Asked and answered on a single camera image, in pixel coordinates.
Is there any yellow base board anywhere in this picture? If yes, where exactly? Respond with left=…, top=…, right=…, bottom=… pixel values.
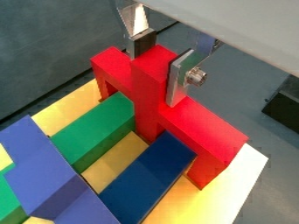
left=0, top=78, right=270, bottom=224

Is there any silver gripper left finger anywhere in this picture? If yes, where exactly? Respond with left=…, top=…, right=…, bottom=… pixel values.
left=115, top=0, right=156, bottom=59

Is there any purple cross block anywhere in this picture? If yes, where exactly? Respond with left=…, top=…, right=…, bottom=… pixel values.
left=0, top=116, right=119, bottom=224

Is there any black bracket holder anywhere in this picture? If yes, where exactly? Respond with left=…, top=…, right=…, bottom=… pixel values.
left=262, top=75, right=299, bottom=134

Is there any green long block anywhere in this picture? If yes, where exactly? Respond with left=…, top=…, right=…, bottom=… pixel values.
left=0, top=91, right=136, bottom=224

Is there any red E-shaped block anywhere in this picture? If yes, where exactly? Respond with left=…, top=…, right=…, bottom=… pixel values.
left=91, top=45, right=248, bottom=188

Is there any blue long block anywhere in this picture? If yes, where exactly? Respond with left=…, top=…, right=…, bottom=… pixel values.
left=99, top=131, right=196, bottom=224

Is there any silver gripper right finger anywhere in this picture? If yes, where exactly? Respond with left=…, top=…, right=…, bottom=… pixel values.
left=166, top=31, right=218, bottom=108

